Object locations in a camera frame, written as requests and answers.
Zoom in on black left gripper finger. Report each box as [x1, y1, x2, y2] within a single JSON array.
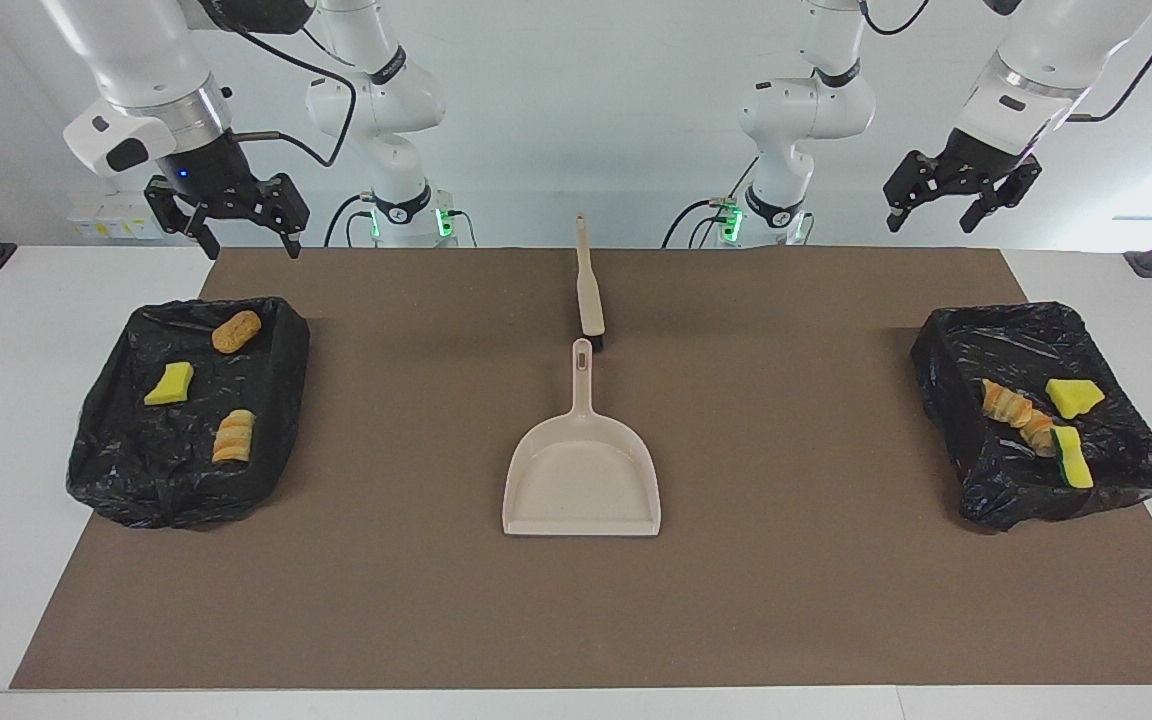
[[958, 172, 1015, 235], [883, 150, 949, 234]]

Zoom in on brown toy nugget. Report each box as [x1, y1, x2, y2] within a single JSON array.
[[211, 309, 264, 355]]

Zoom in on pale toy pastry piece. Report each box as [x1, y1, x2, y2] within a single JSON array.
[[980, 378, 1035, 429], [1021, 408, 1060, 459], [211, 408, 258, 466]]

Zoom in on yellow green sponge piece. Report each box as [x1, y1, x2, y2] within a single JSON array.
[[1051, 425, 1096, 491]]

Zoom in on beige brush black bristles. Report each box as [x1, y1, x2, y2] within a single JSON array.
[[574, 213, 608, 352]]

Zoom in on beige plastic dustpan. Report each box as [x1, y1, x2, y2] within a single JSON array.
[[502, 338, 663, 538]]

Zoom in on black bag lined bin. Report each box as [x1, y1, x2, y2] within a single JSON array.
[[911, 302, 1152, 533], [66, 295, 312, 531]]

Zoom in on brown table mat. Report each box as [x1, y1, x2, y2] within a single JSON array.
[[9, 247, 1152, 691]]

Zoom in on black base cable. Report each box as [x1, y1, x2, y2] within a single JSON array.
[[323, 194, 377, 249], [662, 197, 734, 249]]

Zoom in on white wall socket box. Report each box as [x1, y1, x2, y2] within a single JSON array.
[[69, 192, 165, 241]]

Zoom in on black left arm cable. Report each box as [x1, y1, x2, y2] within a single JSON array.
[[854, 0, 1152, 124]]

